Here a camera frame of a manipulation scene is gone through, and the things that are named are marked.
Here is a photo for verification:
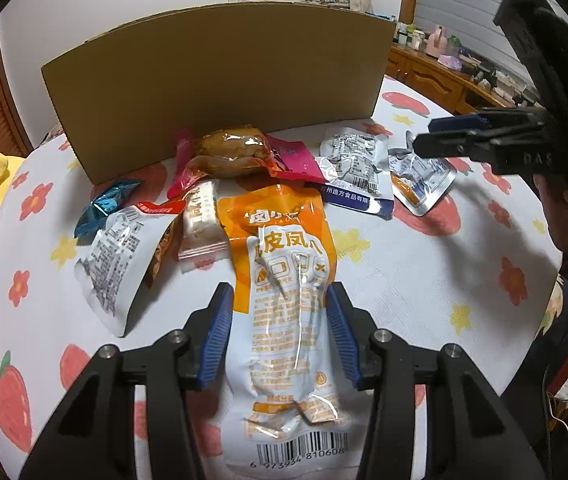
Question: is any silver orange-strip foil pouch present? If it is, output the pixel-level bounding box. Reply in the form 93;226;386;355
388;130;458;217

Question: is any silver red-top snack pouch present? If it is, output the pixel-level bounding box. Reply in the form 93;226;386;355
74;200;186;338

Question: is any orange white chicken-feet pouch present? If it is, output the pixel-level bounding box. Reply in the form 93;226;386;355
218;184;352;479

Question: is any person's right hand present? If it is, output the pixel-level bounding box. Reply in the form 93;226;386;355
534;174;568;253

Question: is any wooden sideboard cabinet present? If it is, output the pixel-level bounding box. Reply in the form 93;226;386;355
385;41;546;116

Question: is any pink bottle on sideboard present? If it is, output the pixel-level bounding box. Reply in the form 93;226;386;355
425;25;448;58

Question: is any silver blue-edge foil pouch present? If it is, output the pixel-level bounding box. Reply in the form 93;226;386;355
315;127;395;220

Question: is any small pink wafer packet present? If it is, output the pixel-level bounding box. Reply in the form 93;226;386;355
177;180;229;272

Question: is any pink chicken snack pouch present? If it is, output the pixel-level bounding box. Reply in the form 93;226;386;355
168;126;326;198

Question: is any teal candy wrapper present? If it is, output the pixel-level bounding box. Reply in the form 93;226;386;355
74;178;143;240

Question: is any brown cardboard box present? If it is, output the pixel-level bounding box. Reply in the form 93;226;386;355
42;2;395;184

